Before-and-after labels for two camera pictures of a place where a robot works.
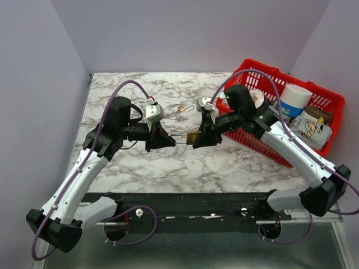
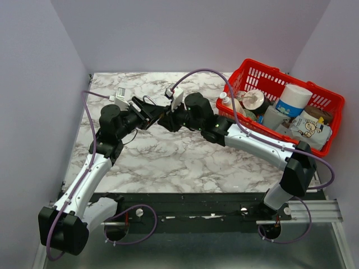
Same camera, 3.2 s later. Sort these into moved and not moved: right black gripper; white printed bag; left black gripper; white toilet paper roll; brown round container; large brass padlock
Moved: large brass padlock; left black gripper; right black gripper
Not moved: brown round container; white printed bag; white toilet paper roll
